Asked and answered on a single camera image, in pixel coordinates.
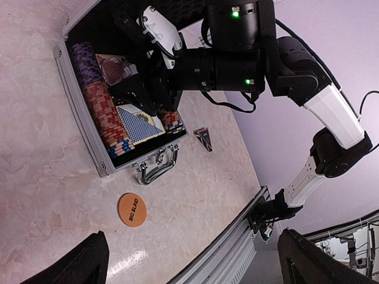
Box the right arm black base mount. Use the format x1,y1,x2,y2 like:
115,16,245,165
247,189,303,241

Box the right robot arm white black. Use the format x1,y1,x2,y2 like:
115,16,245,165
112,1,374,222

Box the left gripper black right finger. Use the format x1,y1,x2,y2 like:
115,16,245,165
278,229,376,283

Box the red playing card deck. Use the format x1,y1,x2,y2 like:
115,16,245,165
96,54,138,86

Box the blue playing card box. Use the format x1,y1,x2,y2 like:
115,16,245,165
116,104,166,145

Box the aluminium front rail frame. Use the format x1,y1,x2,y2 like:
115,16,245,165
169,186,273,283

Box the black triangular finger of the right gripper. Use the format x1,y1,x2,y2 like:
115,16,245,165
109,74,157,116

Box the chip row in case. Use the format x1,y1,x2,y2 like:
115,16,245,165
158,105,185,134
69,42,134,159

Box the chip row in case back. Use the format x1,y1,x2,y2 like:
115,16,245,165
158,105,185,134

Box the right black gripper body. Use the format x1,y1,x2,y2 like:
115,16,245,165
141,56,183,112

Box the orange big blind button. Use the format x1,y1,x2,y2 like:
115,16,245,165
117,192,147,228

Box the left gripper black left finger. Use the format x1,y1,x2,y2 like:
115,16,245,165
23,231,109,283

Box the black pink triangular button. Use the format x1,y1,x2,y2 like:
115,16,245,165
193,127,213,153

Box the chip row in case front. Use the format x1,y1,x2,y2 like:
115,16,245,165
69,42,134,159

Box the aluminium poker chip case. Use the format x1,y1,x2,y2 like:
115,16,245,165
54,1,188,185

